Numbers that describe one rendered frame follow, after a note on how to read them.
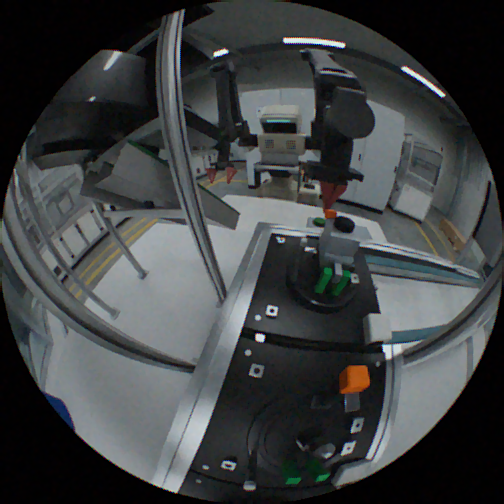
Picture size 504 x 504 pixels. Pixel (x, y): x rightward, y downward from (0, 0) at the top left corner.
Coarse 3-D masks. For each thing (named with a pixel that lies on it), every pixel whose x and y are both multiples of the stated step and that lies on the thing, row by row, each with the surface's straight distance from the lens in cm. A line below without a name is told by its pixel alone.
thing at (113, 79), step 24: (96, 72) 21; (120, 72) 21; (144, 72) 22; (72, 96) 20; (96, 96) 19; (120, 96) 20; (144, 96) 21; (48, 120) 23; (72, 120) 23; (96, 120) 23; (120, 120) 23; (144, 120) 23; (192, 120) 24; (48, 144) 31; (144, 144) 33; (192, 144) 31
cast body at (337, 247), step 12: (324, 228) 24; (336, 228) 21; (348, 228) 21; (324, 240) 22; (336, 240) 20; (348, 240) 20; (360, 240) 21; (324, 252) 21; (336, 252) 21; (348, 252) 22; (324, 264) 22; (336, 264) 22; (348, 264) 22; (336, 276) 21
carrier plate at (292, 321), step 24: (288, 240) 35; (312, 240) 37; (264, 264) 29; (360, 264) 36; (264, 288) 26; (288, 288) 26; (360, 288) 32; (264, 312) 24; (288, 312) 24; (312, 312) 25; (336, 312) 26; (360, 312) 29; (288, 336) 23; (312, 336) 24; (336, 336) 25; (360, 336) 27
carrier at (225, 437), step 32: (256, 352) 22; (288, 352) 22; (320, 352) 23; (384, 352) 29; (224, 384) 22; (256, 384) 22; (288, 384) 22; (320, 384) 23; (384, 384) 29; (224, 416) 23; (256, 416) 21; (288, 416) 21; (320, 416) 22; (352, 416) 24; (224, 448) 25; (256, 448) 22; (288, 448) 23; (320, 448) 17; (352, 448) 25; (256, 480) 28; (288, 480) 20; (320, 480) 21; (352, 480) 33
